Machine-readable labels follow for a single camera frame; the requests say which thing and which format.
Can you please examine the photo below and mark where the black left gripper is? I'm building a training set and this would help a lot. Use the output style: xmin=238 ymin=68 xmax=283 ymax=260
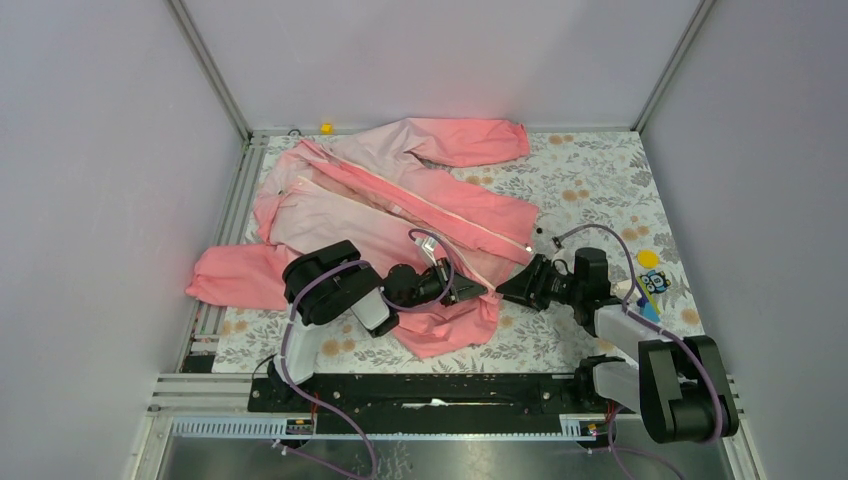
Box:
xmin=395 ymin=257 xmax=487 ymax=313

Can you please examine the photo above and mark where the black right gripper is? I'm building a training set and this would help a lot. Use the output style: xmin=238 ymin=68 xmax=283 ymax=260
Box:
xmin=495 ymin=254 xmax=583 ymax=313

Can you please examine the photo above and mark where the pink zip-up jacket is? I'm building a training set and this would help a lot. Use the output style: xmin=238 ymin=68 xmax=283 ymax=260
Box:
xmin=186 ymin=118 xmax=538 ymax=358

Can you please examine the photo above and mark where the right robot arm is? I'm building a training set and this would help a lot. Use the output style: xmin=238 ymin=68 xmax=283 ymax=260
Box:
xmin=497 ymin=247 xmax=740 ymax=443

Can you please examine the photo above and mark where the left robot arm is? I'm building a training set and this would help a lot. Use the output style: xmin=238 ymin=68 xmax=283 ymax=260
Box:
xmin=267 ymin=237 xmax=488 ymax=411

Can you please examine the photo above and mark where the floral patterned table mat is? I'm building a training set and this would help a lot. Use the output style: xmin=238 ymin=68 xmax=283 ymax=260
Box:
xmin=210 ymin=131 xmax=718 ymax=376

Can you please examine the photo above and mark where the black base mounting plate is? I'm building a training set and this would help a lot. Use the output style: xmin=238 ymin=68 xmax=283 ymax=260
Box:
xmin=247 ymin=373 xmax=613 ymax=431

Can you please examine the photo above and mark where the yellow round disc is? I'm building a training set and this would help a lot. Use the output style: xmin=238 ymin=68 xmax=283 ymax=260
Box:
xmin=637 ymin=250 xmax=661 ymax=268

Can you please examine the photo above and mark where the cartoon sticker toy block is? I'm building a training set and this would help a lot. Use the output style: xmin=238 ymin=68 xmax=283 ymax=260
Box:
xmin=624 ymin=269 xmax=671 ymax=324

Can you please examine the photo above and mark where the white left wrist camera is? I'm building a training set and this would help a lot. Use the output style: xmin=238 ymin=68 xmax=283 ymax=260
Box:
xmin=416 ymin=236 xmax=440 ymax=255

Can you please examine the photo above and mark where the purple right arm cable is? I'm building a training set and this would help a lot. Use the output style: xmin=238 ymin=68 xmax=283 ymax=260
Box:
xmin=553 ymin=223 xmax=726 ymax=480

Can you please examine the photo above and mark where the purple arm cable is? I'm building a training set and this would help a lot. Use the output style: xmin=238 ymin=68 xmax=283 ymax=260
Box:
xmin=553 ymin=223 xmax=726 ymax=480
xmin=271 ymin=229 xmax=458 ymax=480

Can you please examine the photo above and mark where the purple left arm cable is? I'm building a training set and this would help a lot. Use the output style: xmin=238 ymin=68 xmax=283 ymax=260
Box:
xmin=271 ymin=229 xmax=458 ymax=480

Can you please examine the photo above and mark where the grey slotted cable duct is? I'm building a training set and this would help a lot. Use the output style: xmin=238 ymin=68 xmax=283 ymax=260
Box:
xmin=171 ymin=415 xmax=596 ymax=441

